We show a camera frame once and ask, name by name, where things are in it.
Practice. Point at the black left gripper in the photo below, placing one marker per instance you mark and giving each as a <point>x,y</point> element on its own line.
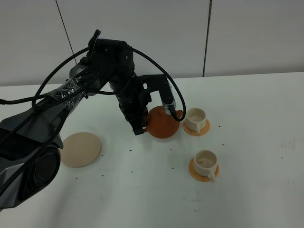
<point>128,88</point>

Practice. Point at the brown clay teapot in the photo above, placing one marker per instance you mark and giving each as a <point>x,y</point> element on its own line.
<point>161,125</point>

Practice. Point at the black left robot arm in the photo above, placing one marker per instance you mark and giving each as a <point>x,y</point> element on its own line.
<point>30,141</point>

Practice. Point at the beige round teapot coaster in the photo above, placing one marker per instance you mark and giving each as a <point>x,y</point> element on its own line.
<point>80,149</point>

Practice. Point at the far white teacup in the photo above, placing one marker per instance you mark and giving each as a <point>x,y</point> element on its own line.
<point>196,119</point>

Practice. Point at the white teacup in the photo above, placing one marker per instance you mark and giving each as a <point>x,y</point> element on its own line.
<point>196,119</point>
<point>205,164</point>

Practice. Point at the far orange saucer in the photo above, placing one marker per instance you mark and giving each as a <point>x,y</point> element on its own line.
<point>193,133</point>

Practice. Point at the orange saucer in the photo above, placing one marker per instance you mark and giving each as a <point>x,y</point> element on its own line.
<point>196,176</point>
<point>193,133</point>

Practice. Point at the near white teacup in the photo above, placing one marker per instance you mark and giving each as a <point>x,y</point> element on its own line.
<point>205,164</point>

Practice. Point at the near orange saucer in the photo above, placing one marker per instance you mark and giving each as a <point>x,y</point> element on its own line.
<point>196,176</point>

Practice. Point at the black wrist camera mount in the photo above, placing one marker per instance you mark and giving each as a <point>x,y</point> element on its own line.
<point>152,83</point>

